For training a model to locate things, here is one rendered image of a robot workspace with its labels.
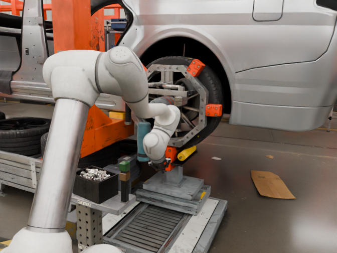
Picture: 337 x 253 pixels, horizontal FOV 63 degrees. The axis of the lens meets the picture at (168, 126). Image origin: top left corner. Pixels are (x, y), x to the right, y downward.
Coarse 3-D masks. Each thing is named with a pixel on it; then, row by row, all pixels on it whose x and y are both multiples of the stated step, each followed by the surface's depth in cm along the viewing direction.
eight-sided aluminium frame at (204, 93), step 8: (152, 64) 180; (152, 72) 182; (184, 72) 172; (192, 80) 171; (200, 88) 170; (200, 96) 171; (208, 96) 174; (200, 104) 172; (200, 112) 174; (136, 120) 194; (200, 120) 175; (200, 128) 175; (184, 136) 182; (192, 136) 179; (168, 144) 187; (176, 144) 185; (184, 144) 185
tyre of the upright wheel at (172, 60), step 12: (156, 60) 188; (168, 60) 184; (180, 60) 181; (192, 60) 180; (204, 72) 176; (204, 84) 177; (216, 84) 181; (216, 96) 176; (216, 120) 182; (204, 132) 184; (192, 144) 189
